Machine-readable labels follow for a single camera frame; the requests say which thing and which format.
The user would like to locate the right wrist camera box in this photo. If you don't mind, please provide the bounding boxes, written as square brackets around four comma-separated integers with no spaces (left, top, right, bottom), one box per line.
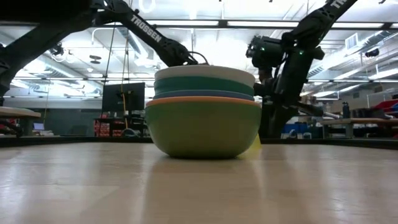
[246,35,285,70]

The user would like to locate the blue bowl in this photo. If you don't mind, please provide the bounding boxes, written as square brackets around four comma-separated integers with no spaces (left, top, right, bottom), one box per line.
[152,89,256,102]

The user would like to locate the small yellow bowl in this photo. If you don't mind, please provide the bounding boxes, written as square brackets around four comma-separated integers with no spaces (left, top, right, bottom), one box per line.
[248,133,263,158]

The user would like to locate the black monitor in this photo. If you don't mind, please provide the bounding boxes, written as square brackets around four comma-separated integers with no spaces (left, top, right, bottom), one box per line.
[101,82,146,113]

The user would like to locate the large green bowl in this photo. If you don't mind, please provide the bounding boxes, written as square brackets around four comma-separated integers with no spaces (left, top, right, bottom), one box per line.
[144,101,263,160]

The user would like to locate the large orange bowl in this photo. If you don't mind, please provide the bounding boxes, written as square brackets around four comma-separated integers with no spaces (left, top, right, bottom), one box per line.
[145,95,262,110]

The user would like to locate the ceiling air vent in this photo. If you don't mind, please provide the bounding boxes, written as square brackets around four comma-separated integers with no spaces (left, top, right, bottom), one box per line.
[345,33,359,51]

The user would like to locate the red shelf boxes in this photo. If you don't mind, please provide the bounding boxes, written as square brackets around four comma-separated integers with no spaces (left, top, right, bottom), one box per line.
[93,119,124,138]

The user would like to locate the dark bottle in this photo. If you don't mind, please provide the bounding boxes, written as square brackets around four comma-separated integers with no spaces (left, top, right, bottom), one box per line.
[341,101,351,119]

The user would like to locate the black ceiling light rig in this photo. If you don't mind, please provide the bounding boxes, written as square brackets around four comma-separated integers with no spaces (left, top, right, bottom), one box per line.
[49,41,65,57]

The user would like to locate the white bowl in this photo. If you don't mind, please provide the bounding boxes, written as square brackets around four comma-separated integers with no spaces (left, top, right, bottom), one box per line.
[154,64,257,89]

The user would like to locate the teal bowl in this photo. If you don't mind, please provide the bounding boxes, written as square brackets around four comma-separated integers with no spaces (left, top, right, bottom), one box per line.
[153,75,256,98]

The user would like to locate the wooden work table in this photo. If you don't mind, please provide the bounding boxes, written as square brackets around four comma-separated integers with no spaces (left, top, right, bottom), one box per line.
[320,117,398,139]

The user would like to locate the wooden side table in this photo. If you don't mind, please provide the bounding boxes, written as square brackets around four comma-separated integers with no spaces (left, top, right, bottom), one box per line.
[0,106,42,138]

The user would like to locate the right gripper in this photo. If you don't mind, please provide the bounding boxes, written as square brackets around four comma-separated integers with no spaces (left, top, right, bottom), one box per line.
[252,38,341,139]

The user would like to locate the overhead frame beam with lights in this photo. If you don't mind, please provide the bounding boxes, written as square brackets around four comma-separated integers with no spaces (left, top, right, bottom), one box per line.
[93,17,398,30]

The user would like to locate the blue storage bins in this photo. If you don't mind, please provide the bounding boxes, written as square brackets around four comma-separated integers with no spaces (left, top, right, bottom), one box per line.
[280,122,313,139]

